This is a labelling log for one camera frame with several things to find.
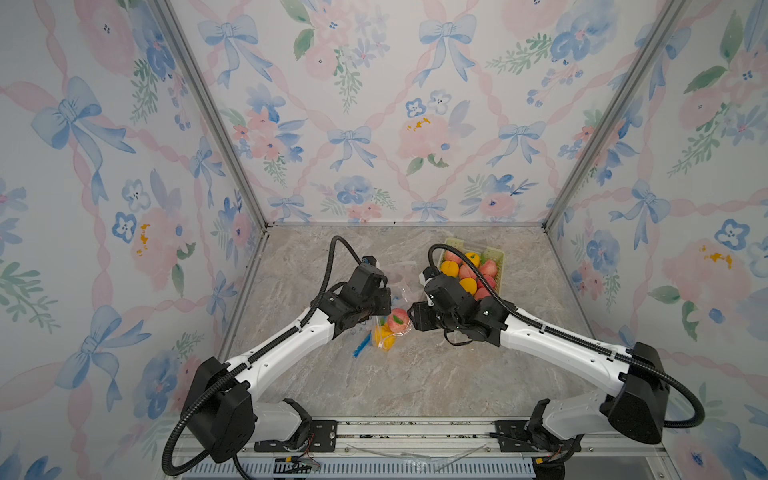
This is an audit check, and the yellow peach with leaf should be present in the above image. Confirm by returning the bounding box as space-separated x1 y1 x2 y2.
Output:
465 252 481 267

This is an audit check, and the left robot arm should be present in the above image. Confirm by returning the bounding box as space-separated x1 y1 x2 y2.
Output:
162 263 391 475

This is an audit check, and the right black cable hose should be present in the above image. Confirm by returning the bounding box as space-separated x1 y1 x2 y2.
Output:
427 242 707 430

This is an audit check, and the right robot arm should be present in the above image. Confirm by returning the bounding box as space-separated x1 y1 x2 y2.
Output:
408 274 669 451

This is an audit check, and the green plastic basket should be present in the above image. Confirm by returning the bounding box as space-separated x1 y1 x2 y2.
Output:
436 238 505 297

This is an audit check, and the pink zipper clear bag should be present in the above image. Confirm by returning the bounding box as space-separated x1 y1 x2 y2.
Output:
370 281 419 351

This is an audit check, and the pink peach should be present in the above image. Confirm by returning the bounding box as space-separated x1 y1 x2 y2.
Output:
474 288 490 301
387 308 411 334

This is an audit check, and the left black cable hose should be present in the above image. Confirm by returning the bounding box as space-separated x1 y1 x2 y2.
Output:
161 235 364 478

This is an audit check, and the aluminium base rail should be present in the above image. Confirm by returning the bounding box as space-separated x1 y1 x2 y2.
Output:
157 416 673 480

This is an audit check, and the blue zipper clear bag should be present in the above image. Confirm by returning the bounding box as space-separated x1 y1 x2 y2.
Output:
353 332 372 359

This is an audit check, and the black cable hose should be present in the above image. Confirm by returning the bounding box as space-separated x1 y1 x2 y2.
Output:
427 242 707 430
161 235 364 478

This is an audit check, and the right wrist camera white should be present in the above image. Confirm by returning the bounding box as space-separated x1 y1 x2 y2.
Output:
419 266 440 287

